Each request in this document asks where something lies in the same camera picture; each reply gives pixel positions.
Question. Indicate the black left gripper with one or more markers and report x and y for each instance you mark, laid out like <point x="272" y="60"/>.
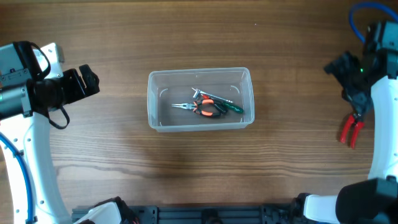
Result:
<point x="78" y="89"/>

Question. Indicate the black orange screwdriver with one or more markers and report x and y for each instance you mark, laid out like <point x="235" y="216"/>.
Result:
<point x="220" y="108"/>

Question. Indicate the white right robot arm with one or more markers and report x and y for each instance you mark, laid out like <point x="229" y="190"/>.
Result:
<point x="369" y="83"/>

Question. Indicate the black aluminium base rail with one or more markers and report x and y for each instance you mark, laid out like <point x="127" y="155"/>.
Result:
<point x="261" y="214"/>

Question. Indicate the orange black pliers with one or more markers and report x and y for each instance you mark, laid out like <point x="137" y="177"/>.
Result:
<point x="196" y="107"/>

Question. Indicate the green handled screwdriver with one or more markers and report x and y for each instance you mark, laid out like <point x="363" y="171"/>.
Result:
<point x="231" y="106"/>

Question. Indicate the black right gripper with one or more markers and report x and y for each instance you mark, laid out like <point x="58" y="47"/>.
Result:
<point x="360" y="99"/>

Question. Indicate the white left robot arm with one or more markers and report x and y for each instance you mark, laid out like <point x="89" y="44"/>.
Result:
<point x="33" y="85"/>

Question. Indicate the small silver wrench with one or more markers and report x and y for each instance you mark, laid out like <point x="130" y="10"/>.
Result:
<point x="198" y="92"/>

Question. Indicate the red handled cutters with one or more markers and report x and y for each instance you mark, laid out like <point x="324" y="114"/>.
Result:
<point x="351" y="129"/>

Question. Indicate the clear plastic container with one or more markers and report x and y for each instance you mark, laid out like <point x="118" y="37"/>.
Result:
<point x="175" y="86"/>

